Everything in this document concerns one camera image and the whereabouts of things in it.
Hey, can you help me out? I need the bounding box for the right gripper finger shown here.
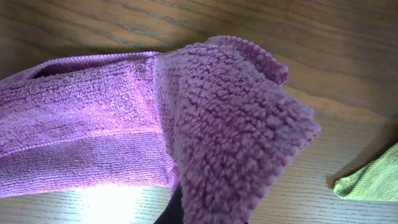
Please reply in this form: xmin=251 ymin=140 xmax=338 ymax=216
xmin=154 ymin=184 xmax=184 ymax=224

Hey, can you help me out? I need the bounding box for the purple microfiber cloth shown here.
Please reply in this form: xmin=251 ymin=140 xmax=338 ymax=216
xmin=1 ymin=36 xmax=320 ymax=223

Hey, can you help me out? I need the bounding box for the loose green cloth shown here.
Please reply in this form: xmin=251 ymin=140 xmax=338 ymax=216
xmin=333 ymin=144 xmax=397 ymax=202

